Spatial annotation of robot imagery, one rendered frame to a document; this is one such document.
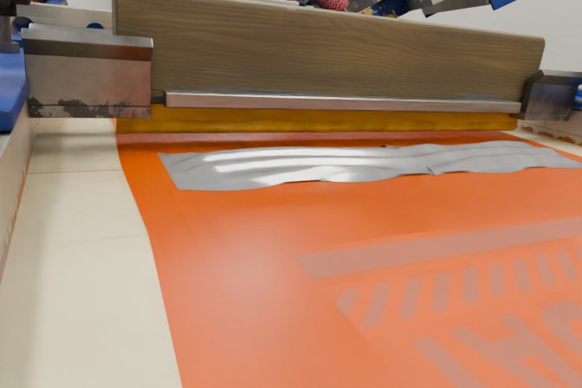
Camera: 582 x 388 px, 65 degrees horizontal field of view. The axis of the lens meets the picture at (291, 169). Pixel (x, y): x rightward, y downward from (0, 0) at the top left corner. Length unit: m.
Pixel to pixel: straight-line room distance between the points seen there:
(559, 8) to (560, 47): 0.19
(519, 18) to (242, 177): 2.70
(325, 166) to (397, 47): 0.15
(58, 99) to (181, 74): 0.08
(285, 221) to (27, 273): 0.11
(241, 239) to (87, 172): 0.11
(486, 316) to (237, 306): 0.09
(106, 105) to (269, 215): 0.14
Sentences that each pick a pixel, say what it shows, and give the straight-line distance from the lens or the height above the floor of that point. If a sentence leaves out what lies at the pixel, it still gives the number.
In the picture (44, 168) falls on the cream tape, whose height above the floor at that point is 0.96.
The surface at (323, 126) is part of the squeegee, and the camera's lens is 0.39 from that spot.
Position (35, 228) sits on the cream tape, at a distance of 0.22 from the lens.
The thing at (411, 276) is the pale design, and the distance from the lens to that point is 0.19.
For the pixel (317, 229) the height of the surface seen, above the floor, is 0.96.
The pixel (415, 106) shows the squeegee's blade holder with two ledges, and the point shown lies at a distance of 0.41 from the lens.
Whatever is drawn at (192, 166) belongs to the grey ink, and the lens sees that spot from 0.28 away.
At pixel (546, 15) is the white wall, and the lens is 2.81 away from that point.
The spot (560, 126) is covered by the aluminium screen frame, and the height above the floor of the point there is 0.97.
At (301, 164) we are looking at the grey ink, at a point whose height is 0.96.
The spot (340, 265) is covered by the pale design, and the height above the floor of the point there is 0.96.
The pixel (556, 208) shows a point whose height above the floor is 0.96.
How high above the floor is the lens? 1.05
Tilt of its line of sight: 18 degrees down
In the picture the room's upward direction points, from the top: 6 degrees clockwise
